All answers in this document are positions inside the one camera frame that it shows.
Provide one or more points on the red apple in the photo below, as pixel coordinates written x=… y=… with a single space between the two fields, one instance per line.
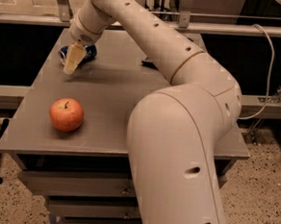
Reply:
x=66 y=114

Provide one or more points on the dark blue kettle chips bag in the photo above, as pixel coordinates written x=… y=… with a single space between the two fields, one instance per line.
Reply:
x=148 y=63

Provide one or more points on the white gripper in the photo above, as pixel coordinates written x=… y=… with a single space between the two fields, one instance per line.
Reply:
x=80 y=35

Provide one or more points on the top grey drawer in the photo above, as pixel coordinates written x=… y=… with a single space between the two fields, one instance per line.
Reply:
x=102 y=184

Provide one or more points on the blue pepsi can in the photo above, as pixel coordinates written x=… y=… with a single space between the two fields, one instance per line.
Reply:
x=91 y=53

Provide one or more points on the grey drawer cabinet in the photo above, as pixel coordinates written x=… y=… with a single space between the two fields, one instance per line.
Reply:
x=118 y=143

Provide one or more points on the middle grey drawer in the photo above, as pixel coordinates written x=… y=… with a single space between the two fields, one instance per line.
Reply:
x=98 y=207

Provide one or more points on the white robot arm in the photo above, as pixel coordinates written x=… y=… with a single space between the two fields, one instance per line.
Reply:
x=172 y=132

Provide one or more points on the grey metal railing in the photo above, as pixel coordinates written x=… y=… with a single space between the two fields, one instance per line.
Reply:
x=216 y=17

